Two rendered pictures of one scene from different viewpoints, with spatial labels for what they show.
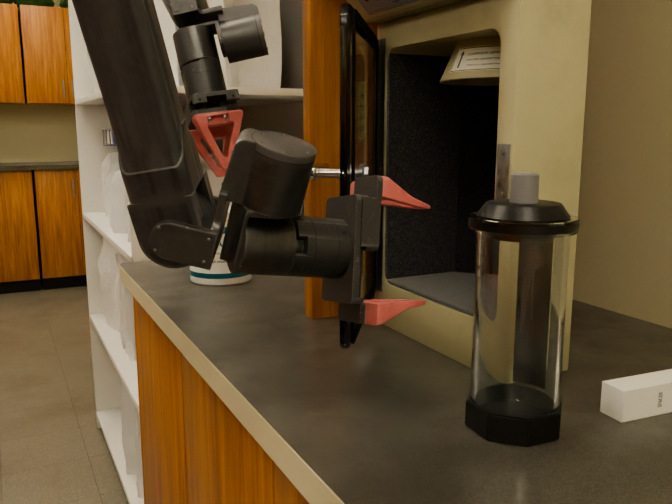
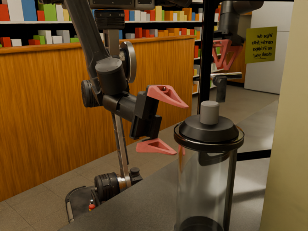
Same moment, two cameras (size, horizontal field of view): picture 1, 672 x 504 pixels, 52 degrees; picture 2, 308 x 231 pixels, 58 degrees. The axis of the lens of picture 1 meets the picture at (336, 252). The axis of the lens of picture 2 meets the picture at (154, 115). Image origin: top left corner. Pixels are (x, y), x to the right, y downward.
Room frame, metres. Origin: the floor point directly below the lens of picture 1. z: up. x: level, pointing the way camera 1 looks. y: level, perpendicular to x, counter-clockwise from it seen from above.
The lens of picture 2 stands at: (0.45, -0.53, 1.33)
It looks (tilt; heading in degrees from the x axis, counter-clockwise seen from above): 19 degrees down; 68
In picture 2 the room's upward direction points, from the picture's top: straight up
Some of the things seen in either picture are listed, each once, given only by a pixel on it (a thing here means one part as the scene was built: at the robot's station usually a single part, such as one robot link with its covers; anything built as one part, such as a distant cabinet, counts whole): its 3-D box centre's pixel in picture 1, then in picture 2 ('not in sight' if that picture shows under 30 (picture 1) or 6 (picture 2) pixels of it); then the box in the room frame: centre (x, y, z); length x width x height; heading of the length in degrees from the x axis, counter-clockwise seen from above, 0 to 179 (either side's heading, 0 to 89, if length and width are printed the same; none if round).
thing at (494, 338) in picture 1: (518, 318); (204, 188); (0.68, -0.19, 1.06); 0.11 x 0.11 x 0.21
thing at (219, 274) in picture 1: (220, 244); not in sight; (1.40, 0.24, 1.01); 0.13 x 0.13 x 0.15
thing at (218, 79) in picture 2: (360, 188); (220, 89); (0.82, -0.03, 1.18); 0.02 x 0.02 x 0.06; 81
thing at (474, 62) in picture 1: (504, 61); not in sight; (0.97, -0.23, 1.34); 0.18 x 0.18 x 0.05
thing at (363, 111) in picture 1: (360, 175); (260, 82); (0.93, -0.03, 1.19); 0.30 x 0.01 x 0.40; 171
